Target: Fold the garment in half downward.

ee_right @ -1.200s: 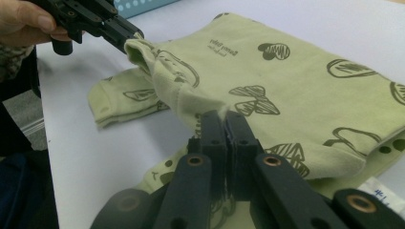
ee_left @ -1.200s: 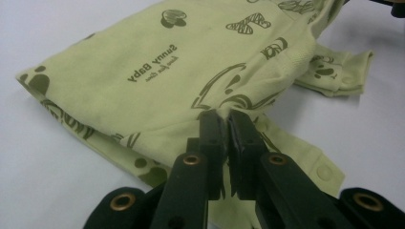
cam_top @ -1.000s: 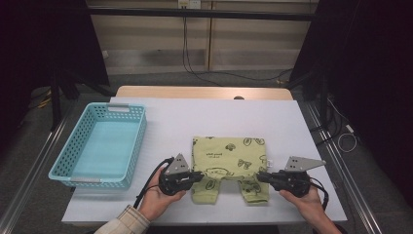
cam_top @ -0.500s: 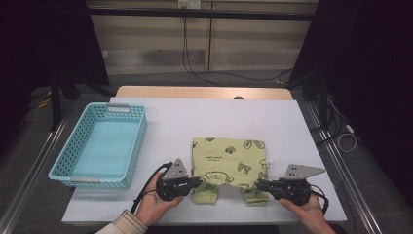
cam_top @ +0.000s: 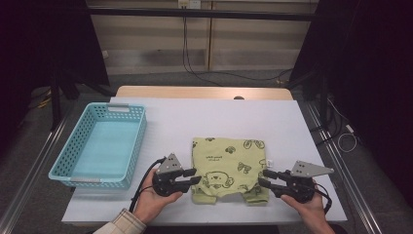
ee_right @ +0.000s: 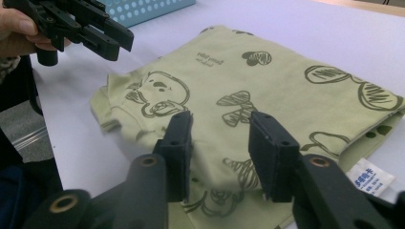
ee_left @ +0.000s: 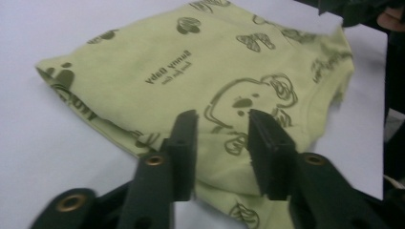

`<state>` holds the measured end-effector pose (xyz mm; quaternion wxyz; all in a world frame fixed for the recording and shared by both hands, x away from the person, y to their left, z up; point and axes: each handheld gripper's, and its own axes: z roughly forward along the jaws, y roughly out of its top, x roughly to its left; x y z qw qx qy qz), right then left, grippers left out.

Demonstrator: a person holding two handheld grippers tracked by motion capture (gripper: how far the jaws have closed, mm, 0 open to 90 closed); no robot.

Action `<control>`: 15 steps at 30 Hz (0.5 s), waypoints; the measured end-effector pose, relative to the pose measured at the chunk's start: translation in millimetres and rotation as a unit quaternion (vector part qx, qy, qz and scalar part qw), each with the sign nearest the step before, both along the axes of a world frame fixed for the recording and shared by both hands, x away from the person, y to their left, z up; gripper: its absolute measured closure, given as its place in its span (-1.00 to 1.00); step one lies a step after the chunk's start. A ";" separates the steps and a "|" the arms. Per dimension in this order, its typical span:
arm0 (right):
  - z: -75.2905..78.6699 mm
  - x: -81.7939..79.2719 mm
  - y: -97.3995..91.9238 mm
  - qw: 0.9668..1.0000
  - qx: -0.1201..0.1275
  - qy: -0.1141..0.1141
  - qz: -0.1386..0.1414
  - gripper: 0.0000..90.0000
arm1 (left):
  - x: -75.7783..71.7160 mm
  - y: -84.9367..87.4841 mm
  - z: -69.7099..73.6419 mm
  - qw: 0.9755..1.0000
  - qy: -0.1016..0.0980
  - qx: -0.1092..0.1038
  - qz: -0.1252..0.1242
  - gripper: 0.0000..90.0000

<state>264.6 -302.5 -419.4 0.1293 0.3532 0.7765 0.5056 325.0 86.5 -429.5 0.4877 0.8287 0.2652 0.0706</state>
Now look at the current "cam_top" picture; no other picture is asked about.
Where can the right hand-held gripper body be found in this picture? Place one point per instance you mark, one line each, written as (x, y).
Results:
(308, 169)

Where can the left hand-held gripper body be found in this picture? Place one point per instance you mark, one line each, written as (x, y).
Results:
(168, 165)

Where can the green printed baby romper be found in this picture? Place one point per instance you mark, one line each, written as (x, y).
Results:
(227, 162)

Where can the light blue plastic basket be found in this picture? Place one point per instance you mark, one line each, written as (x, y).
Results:
(74, 143)

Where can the person's right hand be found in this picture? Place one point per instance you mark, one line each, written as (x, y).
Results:
(311, 211)

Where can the person's left hand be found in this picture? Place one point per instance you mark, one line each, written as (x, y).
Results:
(152, 204)

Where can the white table cover board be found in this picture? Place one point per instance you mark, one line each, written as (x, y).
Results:
(211, 117)

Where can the black metal stand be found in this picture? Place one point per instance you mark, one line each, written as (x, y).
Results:
(323, 107)
(55, 107)

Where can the dark round table grommet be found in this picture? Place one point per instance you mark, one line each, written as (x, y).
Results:
(238, 97)

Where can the black curtain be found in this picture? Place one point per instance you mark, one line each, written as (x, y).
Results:
(373, 65)
(39, 42)

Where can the black horizontal metal bar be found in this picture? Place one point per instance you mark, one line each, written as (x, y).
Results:
(195, 13)

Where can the aluminium floor rail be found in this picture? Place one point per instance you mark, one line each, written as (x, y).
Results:
(363, 213)
(29, 177)

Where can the small white wall fitting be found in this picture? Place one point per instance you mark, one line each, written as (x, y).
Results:
(105, 54)

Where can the white wall socket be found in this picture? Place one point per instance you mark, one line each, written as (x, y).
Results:
(190, 3)

